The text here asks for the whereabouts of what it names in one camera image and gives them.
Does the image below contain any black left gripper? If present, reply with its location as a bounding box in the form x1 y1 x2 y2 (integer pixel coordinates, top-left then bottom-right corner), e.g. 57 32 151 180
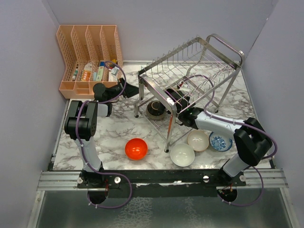
105 77 143 101

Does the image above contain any dark patterned cream-inside bowl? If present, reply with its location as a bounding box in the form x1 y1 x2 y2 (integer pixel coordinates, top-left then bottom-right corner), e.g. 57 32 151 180
146 100 166 120

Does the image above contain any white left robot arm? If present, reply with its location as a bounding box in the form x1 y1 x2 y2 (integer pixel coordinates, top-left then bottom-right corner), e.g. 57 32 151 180
64 78 139 188

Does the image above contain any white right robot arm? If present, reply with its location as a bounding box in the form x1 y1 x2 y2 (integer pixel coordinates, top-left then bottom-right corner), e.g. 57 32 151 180
177 98 274 186

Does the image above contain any cream bottle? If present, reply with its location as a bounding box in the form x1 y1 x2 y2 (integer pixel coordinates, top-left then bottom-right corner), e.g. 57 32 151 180
109 66 120 82

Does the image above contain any beige speckled bowl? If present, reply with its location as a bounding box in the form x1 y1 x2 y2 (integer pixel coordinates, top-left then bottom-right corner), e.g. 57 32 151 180
187 130 209 152

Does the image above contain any white blue tube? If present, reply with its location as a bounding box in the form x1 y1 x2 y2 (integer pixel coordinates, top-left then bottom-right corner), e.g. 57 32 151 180
96 61 105 81

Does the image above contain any blue and white bowl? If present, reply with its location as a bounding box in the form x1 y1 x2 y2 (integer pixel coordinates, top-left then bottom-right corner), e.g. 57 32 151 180
209 132 233 152

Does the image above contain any orange white packet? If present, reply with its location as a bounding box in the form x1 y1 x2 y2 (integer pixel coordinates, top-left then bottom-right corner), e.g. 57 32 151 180
80 62 93 81

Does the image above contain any peach plastic file organizer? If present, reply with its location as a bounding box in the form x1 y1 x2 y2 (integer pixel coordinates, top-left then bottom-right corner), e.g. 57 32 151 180
57 25 123 99

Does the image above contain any small green white tube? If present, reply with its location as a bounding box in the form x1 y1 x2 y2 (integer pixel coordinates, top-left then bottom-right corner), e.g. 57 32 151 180
71 68 78 81

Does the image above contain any red bowl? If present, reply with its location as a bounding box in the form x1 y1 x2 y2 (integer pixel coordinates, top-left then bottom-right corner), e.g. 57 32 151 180
124 138 148 160

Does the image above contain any steel wire dish rack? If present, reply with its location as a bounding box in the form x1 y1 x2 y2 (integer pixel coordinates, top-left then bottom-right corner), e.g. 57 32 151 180
134 34 246 152

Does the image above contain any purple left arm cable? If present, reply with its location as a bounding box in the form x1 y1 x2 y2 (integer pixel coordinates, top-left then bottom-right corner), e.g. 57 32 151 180
71 61 135 210

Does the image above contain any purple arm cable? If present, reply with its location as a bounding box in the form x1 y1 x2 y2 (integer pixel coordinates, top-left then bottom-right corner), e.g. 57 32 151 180
176 74 278 207
71 61 135 210

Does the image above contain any black aluminium frame rail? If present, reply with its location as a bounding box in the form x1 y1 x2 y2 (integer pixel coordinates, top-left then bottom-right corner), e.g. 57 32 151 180
38 169 288 198

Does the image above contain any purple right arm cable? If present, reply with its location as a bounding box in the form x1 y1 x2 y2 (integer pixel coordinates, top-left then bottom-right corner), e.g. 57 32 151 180
176 74 278 207

